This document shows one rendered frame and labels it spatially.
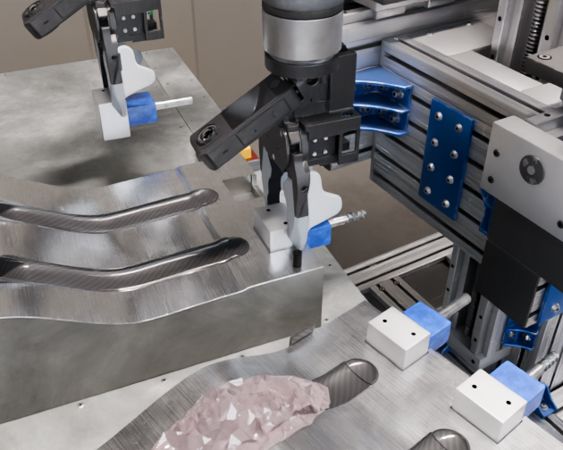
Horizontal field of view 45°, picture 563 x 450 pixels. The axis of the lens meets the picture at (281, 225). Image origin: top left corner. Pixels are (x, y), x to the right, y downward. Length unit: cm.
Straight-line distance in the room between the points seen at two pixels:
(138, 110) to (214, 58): 185
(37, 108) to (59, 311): 69
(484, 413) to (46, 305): 41
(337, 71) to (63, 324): 35
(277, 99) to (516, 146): 28
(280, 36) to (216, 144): 12
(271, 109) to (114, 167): 48
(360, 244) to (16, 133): 129
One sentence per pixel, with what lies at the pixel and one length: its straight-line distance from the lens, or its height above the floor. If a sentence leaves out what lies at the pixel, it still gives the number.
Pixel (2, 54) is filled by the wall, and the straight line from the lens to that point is 252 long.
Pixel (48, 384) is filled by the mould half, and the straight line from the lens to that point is 72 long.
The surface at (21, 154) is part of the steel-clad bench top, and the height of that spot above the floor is 80.
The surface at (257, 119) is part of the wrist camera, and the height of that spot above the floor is 105.
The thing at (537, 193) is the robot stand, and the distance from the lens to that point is 80.
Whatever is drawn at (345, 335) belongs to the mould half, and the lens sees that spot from 71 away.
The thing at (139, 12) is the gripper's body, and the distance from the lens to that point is 89.
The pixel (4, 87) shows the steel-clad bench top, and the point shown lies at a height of 80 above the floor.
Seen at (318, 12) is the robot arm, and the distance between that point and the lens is 63.
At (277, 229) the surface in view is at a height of 92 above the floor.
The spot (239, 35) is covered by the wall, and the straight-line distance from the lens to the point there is 280.
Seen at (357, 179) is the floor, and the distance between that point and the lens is 255.
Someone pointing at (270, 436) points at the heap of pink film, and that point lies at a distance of 57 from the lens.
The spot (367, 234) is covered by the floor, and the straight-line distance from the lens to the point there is 227.
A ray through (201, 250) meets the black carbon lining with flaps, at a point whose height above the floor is 88.
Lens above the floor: 136
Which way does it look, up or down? 36 degrees down
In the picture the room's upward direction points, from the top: straight up
